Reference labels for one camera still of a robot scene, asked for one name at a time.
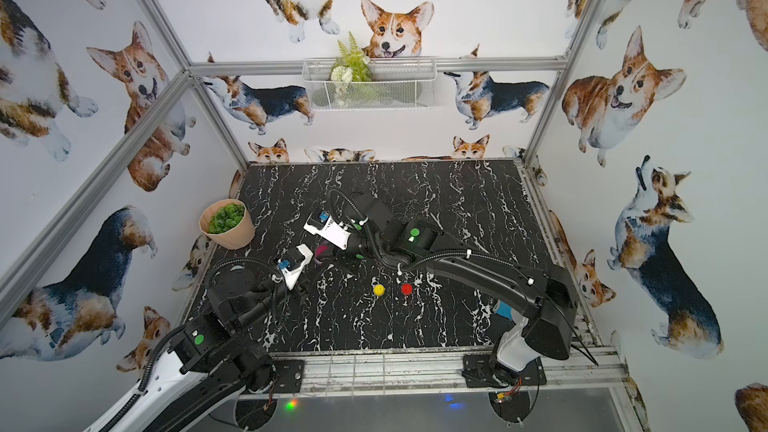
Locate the magenta paint jar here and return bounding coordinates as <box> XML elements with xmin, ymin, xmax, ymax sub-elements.
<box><xmin>314</xmin><ymin>244</ymin><xmax>329</xmax><ymax>259</ymax></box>

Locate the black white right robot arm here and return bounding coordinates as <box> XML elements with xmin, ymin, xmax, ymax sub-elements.
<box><xmin>326</xmin><ymin>189</ymin><xmax>578</xmax><ymax>372</ymax></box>

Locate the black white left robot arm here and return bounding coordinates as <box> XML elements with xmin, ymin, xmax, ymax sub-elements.
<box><xmin>89</xmin><ymin>250</ymin><xmax>313</xmax><ymax>431</ymax></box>

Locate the beige paper plant pot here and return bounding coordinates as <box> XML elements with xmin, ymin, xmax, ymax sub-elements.
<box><xmin>199</xmin><ymin>199</ymin><xmax>255</xmax><ymax>250</ymax></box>

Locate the green moss plant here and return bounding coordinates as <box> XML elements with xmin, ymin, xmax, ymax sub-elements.
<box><xmin>207</xmin><ymin>203</ymin><xmax>245</xmax><ymax>235</ymax></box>

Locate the green fern plant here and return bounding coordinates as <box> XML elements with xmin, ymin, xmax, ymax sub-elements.
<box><xmin>330</xmin><ymin>33</ymin><xmax>372</xmax><ymax>105</ymax></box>

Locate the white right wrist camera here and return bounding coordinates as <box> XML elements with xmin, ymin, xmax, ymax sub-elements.
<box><xmin>303</xmin><ymin>209</ymin><xmax>351</xmax><ymax>250</ymax></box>

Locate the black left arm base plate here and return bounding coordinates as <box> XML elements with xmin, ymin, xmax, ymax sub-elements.
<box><xmin>253</xmin><ymin>359</ymin><xmax>306</xmax><ymax>394</ymax></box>

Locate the white wire mesh basket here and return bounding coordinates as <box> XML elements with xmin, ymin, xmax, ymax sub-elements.
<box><xmin>301</xmin><ymin>58</ymin><xmax>437</xmax><ymax>111</ymax></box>

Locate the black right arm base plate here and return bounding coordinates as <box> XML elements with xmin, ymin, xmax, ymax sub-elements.
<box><xmin>461</xmin><ymin>353</ymin><xmax>547</xmax><ymax>389</ymax></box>

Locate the aluminium front rail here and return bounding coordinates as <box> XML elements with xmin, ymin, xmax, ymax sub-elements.
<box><xmin>236</xmin><ymin>347</ymin><xmax>628</xmax><ymax>400</ymax></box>

